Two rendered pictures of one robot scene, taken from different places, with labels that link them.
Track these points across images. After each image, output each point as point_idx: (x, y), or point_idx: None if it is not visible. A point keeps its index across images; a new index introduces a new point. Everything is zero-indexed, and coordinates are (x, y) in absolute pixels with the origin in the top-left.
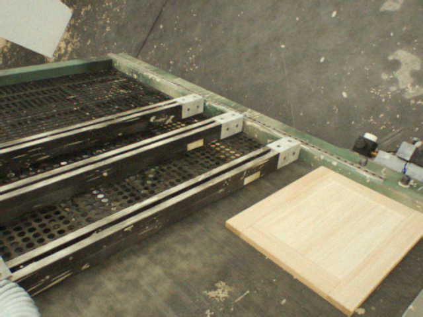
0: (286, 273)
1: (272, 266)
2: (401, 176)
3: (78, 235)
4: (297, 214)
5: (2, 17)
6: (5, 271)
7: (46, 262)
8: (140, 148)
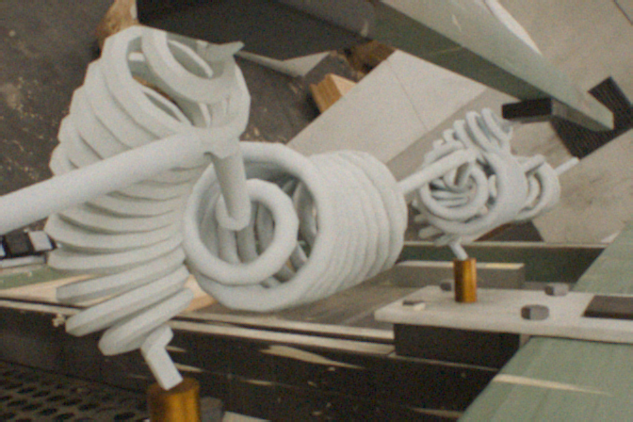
0: (217, 303)
1: (206, 308)
2: (30, 265)
3: (236, 328)
4: (96, 300)
5: None
6: (428, 288)
7: (340, 328)
8: None
